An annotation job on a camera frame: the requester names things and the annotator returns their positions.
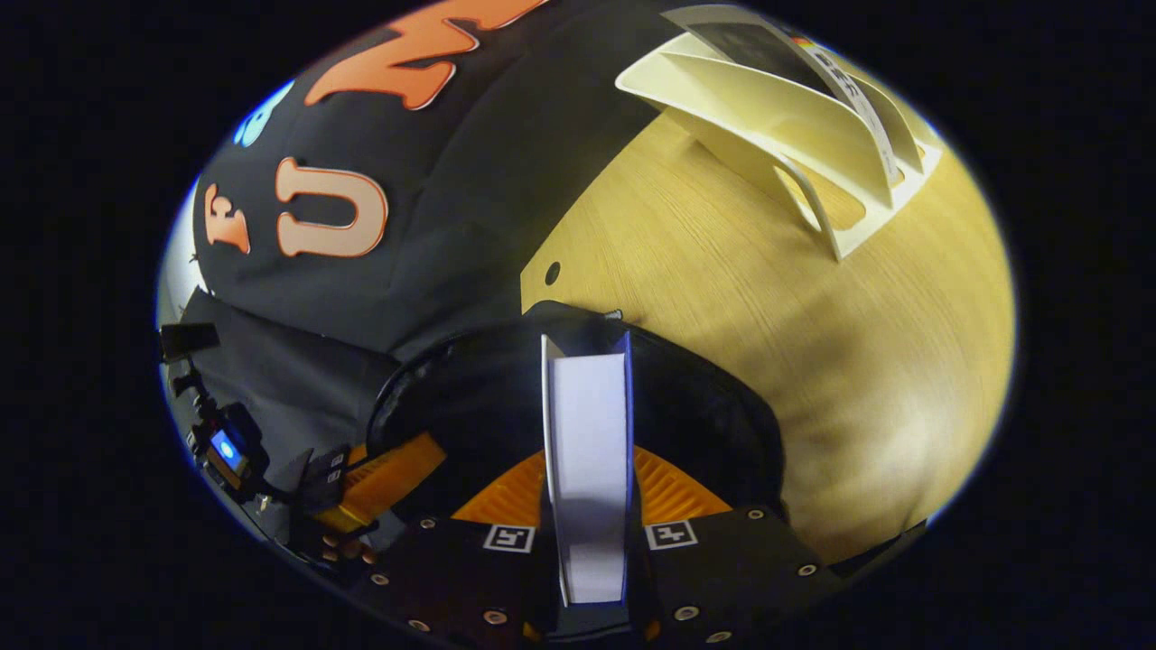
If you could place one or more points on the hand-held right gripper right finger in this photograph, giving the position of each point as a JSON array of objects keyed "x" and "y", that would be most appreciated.
[{"x": 722, "y": 569}]

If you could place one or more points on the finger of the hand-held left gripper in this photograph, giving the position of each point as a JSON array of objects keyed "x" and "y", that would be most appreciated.
[{"x": 388, "y": 474}]

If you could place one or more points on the blue and white book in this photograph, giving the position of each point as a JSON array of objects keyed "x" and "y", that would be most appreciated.
[
  {"x": 849, "y": 90},
  {"x": 587, "y": 451}
]

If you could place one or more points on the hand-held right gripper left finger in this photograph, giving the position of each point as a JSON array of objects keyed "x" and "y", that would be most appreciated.
[{"x": 452, "y": 569}]

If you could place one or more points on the white plastic bookshelf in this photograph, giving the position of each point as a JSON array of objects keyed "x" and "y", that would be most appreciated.
[{"x": 768, "y": 117}]

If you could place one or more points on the black schoolbag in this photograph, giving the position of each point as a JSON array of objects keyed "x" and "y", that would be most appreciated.
[{"x": 704, "y": 424}]

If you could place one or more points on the black backdrop cloth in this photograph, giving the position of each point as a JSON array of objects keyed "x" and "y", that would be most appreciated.
[{"x": 433, "y": 226}]

